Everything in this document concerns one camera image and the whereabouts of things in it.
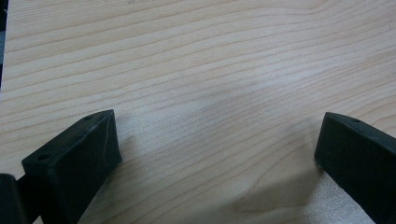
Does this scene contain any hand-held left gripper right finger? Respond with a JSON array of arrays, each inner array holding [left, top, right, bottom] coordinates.
[[314, 111, 396, 224]]

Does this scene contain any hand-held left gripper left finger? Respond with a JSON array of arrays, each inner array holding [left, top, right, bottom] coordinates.
[[21, 109, 123, 224]]

